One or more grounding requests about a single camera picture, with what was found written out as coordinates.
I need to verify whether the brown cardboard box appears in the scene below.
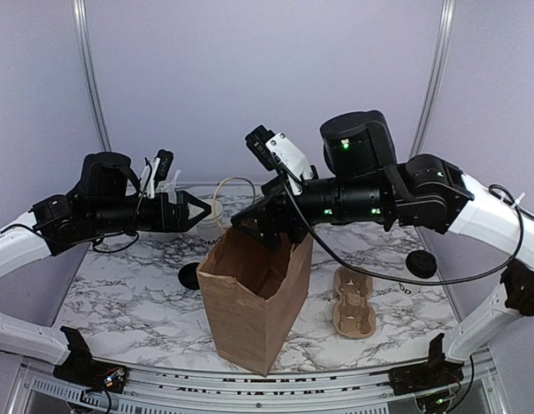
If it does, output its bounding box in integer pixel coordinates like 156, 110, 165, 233
197, 227, 313, 376

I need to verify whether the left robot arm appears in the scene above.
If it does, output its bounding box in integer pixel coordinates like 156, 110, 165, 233
0, 149, 211, 279

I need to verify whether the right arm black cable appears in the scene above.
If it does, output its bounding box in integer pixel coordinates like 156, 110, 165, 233
270, 163, 526, 286

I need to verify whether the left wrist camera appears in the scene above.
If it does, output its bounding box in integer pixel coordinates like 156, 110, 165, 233
140, 149, 174, 199

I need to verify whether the black cup lid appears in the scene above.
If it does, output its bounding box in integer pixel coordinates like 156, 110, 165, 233
405, 250, 437, 279

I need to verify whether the aluminium frame post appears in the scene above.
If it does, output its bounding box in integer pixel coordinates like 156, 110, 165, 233
72, 0, 112, 152
410, 0, 456, 157

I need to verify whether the white ribbed utensil container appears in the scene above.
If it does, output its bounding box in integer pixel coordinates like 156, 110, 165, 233
158, 181, 177, 204

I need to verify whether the single white paper cup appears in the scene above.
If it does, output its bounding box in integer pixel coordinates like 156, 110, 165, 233
399, 282, 421, 297

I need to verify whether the right aluminium frame post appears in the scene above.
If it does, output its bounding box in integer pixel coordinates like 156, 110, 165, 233
410, 0, 456, 157

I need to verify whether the white plastic utensil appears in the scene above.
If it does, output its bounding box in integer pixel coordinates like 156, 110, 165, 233
170, 169, 181, 186

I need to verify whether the brown pulp cup carrier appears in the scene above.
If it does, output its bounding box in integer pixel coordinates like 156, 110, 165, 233
332, 267, 376, 340

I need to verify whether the left aluminium frame post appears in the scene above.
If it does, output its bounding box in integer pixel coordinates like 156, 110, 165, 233
72, 0, 112, 152

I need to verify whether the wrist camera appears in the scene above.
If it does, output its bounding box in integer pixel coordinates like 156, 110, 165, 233
140, 149, 174, 199
245, 125, 317, 196

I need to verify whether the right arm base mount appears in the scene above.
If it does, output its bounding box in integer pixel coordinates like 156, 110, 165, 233
388, 333, 464, 396

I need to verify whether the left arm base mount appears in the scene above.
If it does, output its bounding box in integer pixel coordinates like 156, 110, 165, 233
53, 326, 128, 393

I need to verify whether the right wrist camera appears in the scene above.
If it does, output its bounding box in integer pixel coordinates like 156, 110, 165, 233
245, 125, 317, 196

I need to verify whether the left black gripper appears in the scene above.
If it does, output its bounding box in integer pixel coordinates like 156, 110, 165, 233
91, 190, 211, 235

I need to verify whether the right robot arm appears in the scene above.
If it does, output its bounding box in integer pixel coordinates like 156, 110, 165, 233
231, 110, 534, 386

